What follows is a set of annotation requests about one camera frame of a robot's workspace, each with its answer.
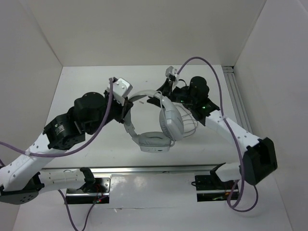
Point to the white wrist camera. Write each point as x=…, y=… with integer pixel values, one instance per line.
x=171, y=74
x=119, y=89

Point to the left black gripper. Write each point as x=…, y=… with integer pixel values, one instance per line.
x=122, y=109

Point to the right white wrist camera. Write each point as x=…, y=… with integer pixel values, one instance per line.
x=171, y=74

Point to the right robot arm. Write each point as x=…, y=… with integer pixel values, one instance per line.
x=257, y=156

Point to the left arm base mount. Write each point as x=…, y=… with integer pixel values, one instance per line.
x=99, y=193

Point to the aluminium side rail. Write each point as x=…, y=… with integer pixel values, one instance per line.
x=236, y=98

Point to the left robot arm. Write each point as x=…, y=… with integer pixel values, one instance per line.
x=26, y=177

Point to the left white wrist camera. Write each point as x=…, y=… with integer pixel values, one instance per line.
x=119, y=89

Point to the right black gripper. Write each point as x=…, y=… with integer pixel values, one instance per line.
x=166, y=88

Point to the aluminium front rail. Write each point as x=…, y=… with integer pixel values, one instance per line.
x=152, y=169

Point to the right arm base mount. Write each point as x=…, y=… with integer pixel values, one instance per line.
x=209, y=187

